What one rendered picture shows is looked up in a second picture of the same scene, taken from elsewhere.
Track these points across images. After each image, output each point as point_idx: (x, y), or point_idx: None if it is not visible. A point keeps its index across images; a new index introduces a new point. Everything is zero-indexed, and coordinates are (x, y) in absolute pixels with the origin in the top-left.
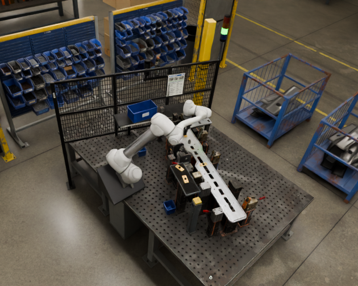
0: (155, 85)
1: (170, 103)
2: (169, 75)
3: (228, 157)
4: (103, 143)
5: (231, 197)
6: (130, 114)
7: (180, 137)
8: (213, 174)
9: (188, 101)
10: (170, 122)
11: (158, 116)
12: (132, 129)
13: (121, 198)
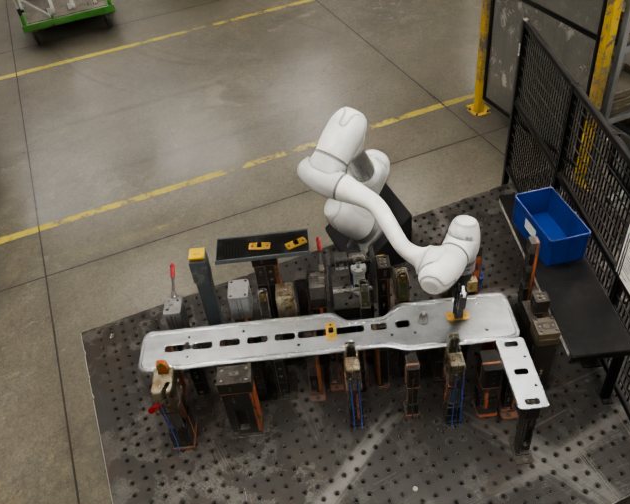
0: (613, 207)
1: (620, 309)
2: None
3: (423, 496)
4: (509, 226)
5: (204, 358)
6: (528, 201)
7: (307, 175)
8: (289, 342)
9: (462, 218)
10: (329, 136)
11: (341, 109)
12: None
13: (333, 236)
